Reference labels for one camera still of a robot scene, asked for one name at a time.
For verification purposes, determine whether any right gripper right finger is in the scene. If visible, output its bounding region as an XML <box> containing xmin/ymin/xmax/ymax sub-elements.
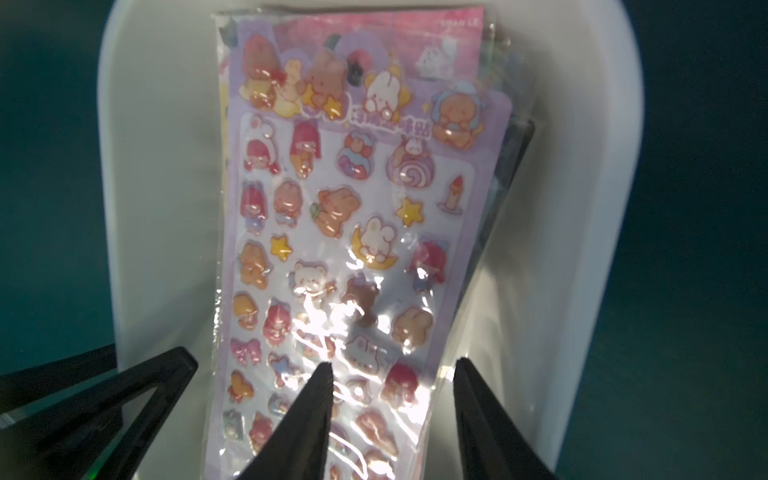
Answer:
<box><xmin>453</xmin><ymin>358</ymin><xmax>555</xmax><ymax>479</ymax></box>

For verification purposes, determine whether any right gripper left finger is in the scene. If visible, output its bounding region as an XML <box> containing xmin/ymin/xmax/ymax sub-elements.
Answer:
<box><xmin>239</xmin><ymin>362</ymin><xmax>334</xmax><ymax>480</ymax></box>

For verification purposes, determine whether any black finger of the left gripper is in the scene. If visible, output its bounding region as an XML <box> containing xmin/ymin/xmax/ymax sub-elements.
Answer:
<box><xmin>1</xmin><ymin>346</ymin><xmax>198</xmax><ymax>479</ymax></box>

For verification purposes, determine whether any pink bear sticker sheet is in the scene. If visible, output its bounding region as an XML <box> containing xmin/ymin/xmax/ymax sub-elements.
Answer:
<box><xmin>203</xmin><ymin>7</ymin><xmax>512</xmax><ymax>479</ymax></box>

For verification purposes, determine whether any white plastic storage box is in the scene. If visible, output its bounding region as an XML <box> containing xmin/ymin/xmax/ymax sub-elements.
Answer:
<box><xmin>98</xmin><ymin>1</ymin><xmax>643</xmax><ymax>479</ymax></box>

